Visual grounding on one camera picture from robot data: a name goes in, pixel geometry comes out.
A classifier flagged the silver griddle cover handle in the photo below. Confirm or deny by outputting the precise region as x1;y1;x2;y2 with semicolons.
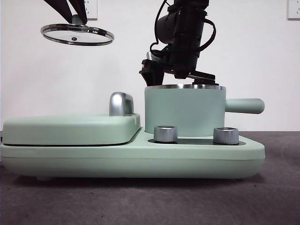
108;92;135;117

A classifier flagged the mint green cooker base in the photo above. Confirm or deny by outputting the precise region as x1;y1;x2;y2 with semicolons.
0;131;266;182

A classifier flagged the white wall socket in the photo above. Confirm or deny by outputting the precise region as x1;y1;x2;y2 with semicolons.
83;0;98;20
287;0;300;20

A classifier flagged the mint green pot with handle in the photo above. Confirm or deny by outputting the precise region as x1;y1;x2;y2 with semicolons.
143;83;265;138

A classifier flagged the mint green griddle cover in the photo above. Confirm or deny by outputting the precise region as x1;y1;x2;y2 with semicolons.
2;112;143;146

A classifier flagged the silver control knob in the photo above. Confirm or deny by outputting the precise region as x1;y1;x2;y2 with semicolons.
213;127;240;144
153;126;178;143

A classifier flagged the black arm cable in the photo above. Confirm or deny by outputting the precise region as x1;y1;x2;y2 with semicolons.
199;17;217;51
149;0;172;53

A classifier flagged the black control panel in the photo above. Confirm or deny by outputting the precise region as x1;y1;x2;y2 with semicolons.
148;137;246;145

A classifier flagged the glass lid with green knob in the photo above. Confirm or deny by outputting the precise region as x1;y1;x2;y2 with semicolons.
40;14;115;46

